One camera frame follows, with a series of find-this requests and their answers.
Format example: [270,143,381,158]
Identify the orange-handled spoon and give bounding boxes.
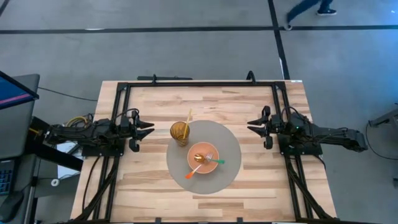
[185,152,214,180]

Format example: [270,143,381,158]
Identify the orange round bowl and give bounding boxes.
[187,141,220,174]

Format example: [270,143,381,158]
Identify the black floor cable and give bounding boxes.
[364,123,398,161]
[38,86,99,102]

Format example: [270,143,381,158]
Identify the yellow cable bundle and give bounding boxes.
[66,115,90,128]

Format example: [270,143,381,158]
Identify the amber glass cup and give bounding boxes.
[169,121,190,147]

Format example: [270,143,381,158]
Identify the grey metal stand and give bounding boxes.
[368,104,398,128]

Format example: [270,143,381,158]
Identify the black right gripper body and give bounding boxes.
[262,105,282,151]

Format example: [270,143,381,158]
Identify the black metal table frame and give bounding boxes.
[73,79,338,223]

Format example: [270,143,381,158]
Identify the grey round woven placemat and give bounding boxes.
[166,119,243,195]

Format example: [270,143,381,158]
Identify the black computer mouse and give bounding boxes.
[0,191,24,223]

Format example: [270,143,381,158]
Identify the black computer keyboard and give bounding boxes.
[0,169,15,197]

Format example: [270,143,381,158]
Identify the yellow drinking straw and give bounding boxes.
[182,108,193,140]

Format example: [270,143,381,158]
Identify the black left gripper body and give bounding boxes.
[119,108,141,153]

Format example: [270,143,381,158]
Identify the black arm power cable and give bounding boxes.
[81,155,104,213]

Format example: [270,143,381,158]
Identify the computer monitor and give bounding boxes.
[0,73,40,160]

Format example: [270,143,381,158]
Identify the monitor with blue screen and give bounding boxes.
[0,70,40,110]

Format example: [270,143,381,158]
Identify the gold spoon with green handle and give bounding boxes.
[193,154,226,165]

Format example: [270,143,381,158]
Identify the person's legs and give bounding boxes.
[285,0,338,31]

